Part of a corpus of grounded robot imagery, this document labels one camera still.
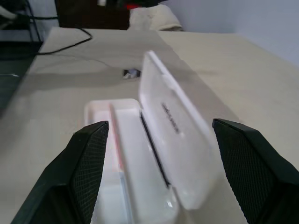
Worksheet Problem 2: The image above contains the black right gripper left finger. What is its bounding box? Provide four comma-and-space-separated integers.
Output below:
11, 120, 110, 224

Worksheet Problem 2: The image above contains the black metal rack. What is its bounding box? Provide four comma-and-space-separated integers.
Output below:
0, 0, 44, 55

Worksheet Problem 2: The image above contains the small black and silver clip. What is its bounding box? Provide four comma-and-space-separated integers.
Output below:
123, 68, 142, 80

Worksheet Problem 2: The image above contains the black cable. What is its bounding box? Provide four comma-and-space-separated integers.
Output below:
29, 14, 93, 56

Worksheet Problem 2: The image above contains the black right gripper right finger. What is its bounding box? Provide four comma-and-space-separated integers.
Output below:
212, 118, 299, 224

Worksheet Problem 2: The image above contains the cream cloth bundle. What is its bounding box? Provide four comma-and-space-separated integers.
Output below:
128, 5, 183, 32

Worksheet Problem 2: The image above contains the white plastic pencil case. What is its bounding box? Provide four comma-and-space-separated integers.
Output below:
84, 50, 220, 224

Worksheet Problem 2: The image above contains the dark brown wooden cabinet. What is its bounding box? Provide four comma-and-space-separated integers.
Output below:
55, 0, 130, 30

